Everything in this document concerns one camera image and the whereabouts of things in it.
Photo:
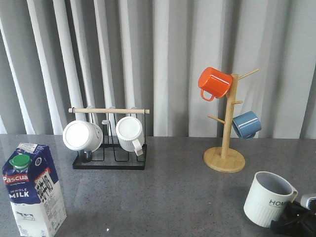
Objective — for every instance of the wooden mug tree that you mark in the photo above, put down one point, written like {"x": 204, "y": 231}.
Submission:
{"x": 223, "y": 158}

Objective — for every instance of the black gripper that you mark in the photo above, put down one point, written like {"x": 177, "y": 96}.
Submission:
{"x": 296, "y": 221}

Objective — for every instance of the orange enamel mug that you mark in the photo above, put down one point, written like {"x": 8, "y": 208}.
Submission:
{"x": 214, "y": 83}

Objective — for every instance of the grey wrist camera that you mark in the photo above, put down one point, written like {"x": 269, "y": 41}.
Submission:
{"x": 308, "y": 201}

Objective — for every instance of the blue white milk carton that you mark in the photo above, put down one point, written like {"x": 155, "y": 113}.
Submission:
{"x": 34, "y": 190}

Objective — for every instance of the white smiley mug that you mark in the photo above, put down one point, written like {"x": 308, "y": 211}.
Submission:
{"x": 83, "y": 137}

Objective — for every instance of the white ribbed mug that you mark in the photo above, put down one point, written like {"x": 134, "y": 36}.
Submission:
{"x": 130, "y": 135}

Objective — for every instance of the cream HOME mug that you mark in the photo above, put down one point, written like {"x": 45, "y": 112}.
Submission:
{"x": 267, "y": 198}

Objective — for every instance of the blue enamel mug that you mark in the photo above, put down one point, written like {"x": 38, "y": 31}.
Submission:
{"x": 246, "y": 125}

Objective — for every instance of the black wire mug rack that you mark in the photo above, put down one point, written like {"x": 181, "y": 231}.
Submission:
{"x": 110, "y": 155}

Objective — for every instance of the grey pleated curtain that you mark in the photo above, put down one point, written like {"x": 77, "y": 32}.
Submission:
{"x": 58, "y": 54}

